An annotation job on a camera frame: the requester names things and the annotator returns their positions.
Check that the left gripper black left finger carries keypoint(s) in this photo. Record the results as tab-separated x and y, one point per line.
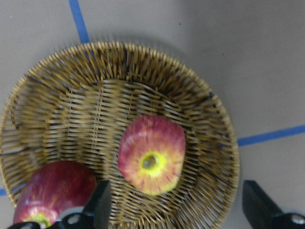
98	208

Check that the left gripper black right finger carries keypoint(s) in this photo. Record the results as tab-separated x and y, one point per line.
259	209

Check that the red yellow striped apple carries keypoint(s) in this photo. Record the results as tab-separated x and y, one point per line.
151	154

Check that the dark red apple in basket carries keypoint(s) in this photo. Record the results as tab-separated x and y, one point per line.
52	189

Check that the round wicker basket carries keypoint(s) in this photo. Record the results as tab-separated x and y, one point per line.
77	103

